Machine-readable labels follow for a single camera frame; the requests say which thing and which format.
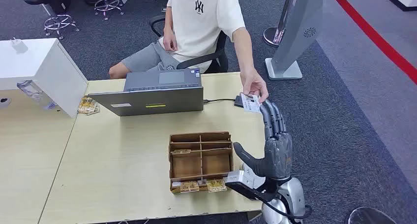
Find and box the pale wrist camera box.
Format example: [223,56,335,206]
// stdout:
[224,170,255,189]

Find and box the white charger plug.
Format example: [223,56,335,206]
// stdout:
[9,37,29,54]

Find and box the person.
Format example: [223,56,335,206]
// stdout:
[108,0,269,103]

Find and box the black hub cable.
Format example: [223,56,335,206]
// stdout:
[203,98,236,105]

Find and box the brown wooden organizer box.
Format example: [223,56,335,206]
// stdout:
[168,131,235,194]

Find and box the round dark glossy disc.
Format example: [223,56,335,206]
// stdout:
[345,207,397,224]

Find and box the red barrier strip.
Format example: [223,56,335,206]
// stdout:
[326,0,417,86]

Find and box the stack of yellow cards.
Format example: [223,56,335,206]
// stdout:
[77,96,100,116]

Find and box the white card reader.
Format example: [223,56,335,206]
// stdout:
[241,163,265,188]

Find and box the white cabinet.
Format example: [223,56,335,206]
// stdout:
[0,38,89,119]

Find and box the white ID card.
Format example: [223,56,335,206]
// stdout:
[240,93,262,114]

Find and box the clear plastic bottle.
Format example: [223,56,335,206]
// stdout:
[16,80,58,111]

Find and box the grey standing kiosk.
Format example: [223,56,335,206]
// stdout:
[264,0,324,81]

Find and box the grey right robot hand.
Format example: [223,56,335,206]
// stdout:
[233,99,293,181]

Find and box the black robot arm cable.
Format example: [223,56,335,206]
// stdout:
[257,196,313,224]

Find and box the person's right hand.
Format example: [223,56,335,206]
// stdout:
[162,28,179,53]

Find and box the grey laptop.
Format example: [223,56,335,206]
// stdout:
[88,68,205,117]

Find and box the person's left hand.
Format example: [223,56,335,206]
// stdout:
[240,69,269,103]

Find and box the chrome stanchion post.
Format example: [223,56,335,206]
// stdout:
[262,0,298,48]

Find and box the black office chair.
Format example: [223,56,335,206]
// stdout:
[149,0,242,74]

